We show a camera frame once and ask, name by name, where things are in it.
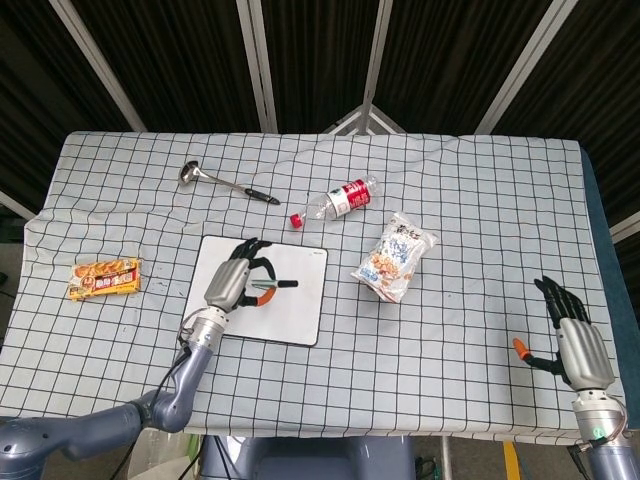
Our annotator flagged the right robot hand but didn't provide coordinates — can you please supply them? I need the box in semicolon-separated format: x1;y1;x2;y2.
512;275;616;391

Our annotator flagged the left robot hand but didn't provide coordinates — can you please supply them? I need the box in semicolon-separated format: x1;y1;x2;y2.
203;237;277;312

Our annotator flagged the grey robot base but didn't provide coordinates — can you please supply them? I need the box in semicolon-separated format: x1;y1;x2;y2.
198;434;416;480

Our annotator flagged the yellow food box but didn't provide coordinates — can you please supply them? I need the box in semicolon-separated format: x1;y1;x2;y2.
67;256;143;302

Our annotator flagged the clear plastic bottle red cap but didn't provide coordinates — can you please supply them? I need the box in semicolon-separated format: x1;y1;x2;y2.
289;174;384;230

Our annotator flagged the white snack bag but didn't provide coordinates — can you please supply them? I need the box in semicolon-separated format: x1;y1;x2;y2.
349;210;439;304

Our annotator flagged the checkered tablecloth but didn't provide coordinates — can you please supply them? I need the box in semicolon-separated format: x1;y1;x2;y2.
0;130;627;444

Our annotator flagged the white board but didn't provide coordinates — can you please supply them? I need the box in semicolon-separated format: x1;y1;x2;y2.
180;234;330;347

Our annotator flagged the metal ladle with black handle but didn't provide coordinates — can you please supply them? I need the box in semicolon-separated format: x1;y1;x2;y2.
178;159;281;205

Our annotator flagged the metal frame stand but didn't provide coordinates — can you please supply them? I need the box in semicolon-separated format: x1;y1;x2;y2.
322;103;409;136

